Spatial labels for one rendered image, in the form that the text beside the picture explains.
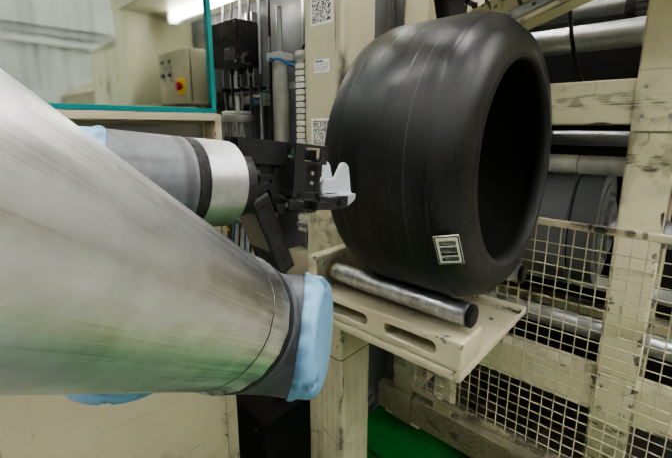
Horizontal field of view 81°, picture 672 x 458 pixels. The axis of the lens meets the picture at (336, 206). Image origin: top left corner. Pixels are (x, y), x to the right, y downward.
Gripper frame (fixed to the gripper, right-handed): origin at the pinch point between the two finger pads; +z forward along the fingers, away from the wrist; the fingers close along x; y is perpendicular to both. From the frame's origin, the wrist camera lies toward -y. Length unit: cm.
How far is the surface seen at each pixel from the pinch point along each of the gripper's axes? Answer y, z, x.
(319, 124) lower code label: 14.4, 26.7, 33.4
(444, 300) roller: -18.6, 24.0, -5.6
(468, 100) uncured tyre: 16.0, 13.1, -10.8
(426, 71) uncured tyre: 20.3, 10.9, -4.5
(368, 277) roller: -18.7, 23.8, 12.2
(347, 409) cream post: -63, 39, 26
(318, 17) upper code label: 39, 24, 33
